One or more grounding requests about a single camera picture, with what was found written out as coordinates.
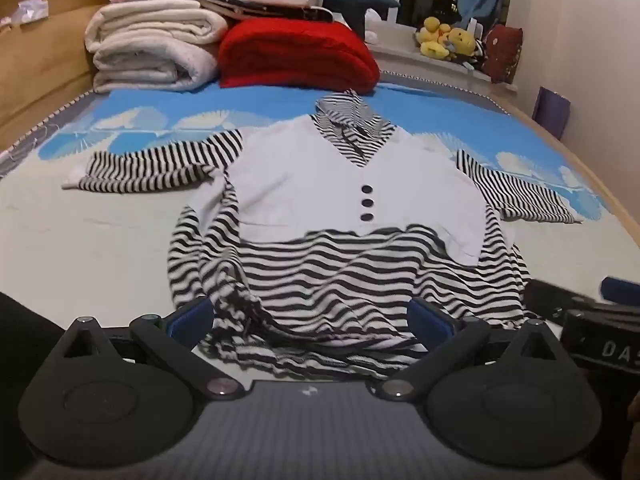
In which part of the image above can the yellow plush bear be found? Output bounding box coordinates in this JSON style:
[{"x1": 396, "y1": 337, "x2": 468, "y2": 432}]
[{"x1": 446, "y1": 26, "x2": 477, "y2": 57}]

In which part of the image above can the red folded blanket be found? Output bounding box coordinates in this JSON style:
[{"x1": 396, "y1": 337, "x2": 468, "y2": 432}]
[{"x1": 217, "y1": 20, "x2": 382, "y2": 95}]

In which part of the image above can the clear plastic bag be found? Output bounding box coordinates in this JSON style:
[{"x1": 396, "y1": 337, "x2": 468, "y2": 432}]
[{"x1": 0, "y1": 0, "x2": 47, "y2": 29}]

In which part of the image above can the yellow plush duck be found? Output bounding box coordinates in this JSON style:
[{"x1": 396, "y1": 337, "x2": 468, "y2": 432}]
[{"x1": 415, "y1": 16, "x2": 449, "y2": 59}]

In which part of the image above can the purple paper bag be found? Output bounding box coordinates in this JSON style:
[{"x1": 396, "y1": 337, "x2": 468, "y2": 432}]
[{"x1": 532, "y1": 86, "x2": 571, "y2": 140}]

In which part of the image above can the white windowsill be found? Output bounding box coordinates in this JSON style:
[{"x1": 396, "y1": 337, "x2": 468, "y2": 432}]
[{"x1": 364, "y1": 7, "x2": 521, "y2": 92}]

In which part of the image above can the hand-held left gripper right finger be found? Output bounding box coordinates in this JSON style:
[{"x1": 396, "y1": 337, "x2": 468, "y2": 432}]
[{"x1": 371, "y1": 297, "x2": 563, "y2": 403}]

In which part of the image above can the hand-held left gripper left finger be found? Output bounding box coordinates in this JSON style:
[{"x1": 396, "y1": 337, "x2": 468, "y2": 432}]
[{"x1": 47, "y1": 296, "x2": 246, "y2": 402}]

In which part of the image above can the black white striped hooded shirt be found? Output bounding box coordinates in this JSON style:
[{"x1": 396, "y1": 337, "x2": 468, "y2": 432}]
[{"x1": 61, "y1": 89, "x2": 585, "y2": 378}]

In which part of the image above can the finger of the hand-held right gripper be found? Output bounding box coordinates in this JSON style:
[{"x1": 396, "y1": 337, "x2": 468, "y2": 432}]
[
  {"x1": 599, "y1": 275, "x2": 640, "y2": 307},
  {"x1": 524, "y1": 277, "x2": 597, "y2": 323}
]

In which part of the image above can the cream folded quilt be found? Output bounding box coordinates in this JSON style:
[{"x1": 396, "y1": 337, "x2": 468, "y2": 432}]
[{"x1": 85, "y1": 0, "x2": 232, "y2": 94}]

